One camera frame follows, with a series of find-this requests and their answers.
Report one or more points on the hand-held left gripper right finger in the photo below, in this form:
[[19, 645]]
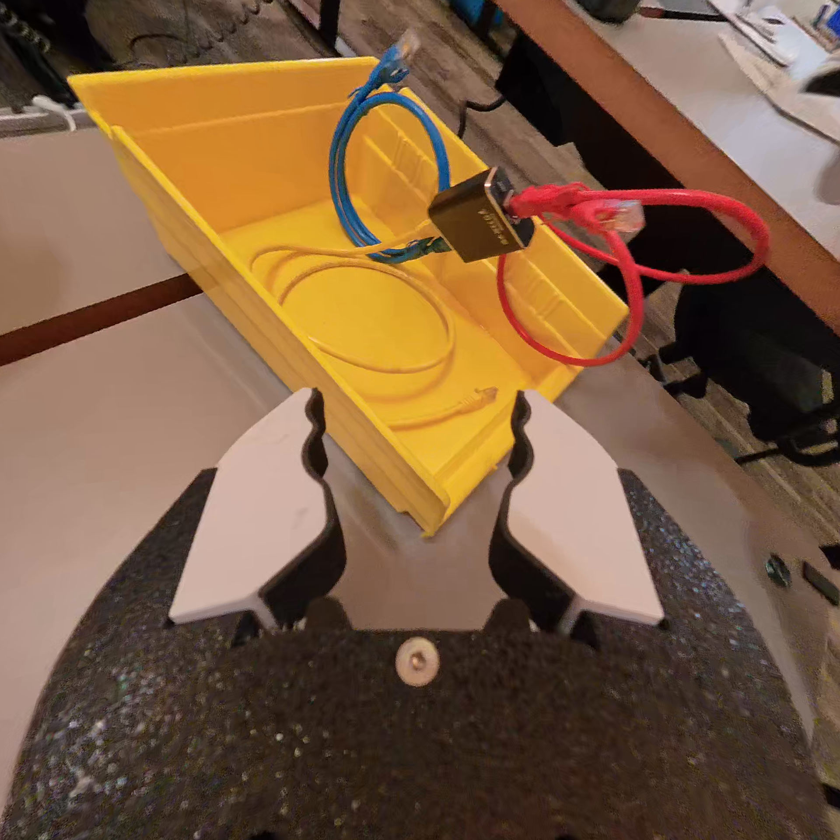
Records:
[[584, 525]]

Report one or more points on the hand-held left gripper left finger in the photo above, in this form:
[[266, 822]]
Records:
[[250, 525]]

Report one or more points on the black ethernet splitter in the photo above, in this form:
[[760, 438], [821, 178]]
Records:
[[479, 223]]

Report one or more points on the yellow plastic bin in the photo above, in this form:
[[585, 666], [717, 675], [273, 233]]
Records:
[[236, 171]]

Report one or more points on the grey topped wooden desk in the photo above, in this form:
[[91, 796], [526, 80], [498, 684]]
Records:
[[696, 105]]

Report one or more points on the scattered white papers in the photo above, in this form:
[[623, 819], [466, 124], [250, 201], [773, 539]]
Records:
[[775, 46]]

